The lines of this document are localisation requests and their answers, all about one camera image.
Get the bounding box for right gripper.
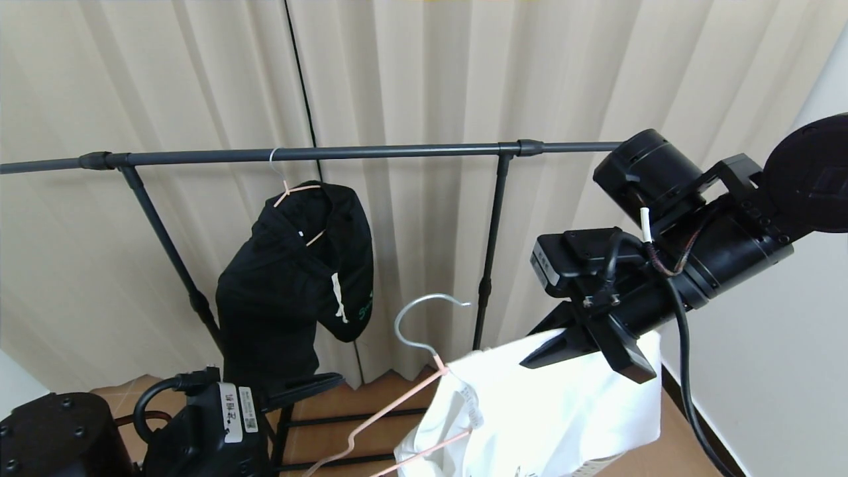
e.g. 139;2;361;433
520;211;796;385

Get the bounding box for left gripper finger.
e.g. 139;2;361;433
262;372;345;413

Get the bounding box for white garment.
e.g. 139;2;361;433
394;329;663;477

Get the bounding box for black shorts with white cords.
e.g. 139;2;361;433
215;180;375;392

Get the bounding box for pink clothes hanger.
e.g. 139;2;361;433
301;293;474;477
268;147;327;247

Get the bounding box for black clothes rack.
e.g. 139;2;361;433
0;139;623;472

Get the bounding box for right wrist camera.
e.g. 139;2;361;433
530;227;647;309

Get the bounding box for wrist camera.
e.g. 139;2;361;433
142;381;272;477
530;227;647;309

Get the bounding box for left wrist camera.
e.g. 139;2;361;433
142;381;272;477

